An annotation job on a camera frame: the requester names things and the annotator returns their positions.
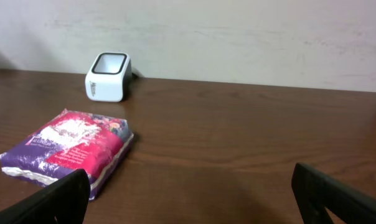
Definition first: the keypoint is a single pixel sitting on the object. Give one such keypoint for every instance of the purple pink tissue pack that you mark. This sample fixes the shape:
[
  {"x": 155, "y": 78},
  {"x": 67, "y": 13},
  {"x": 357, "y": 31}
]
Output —
[{"x": 72, "y": 140}]

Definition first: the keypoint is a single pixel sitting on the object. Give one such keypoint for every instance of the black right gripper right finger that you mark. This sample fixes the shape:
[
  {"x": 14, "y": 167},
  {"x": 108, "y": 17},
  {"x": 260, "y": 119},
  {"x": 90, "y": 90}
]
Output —
[{"x": 317, "y": 194}]

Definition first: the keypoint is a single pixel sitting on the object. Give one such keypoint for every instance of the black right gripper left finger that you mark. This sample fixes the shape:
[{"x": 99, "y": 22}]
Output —
[{"x": 64, "y": 201}]

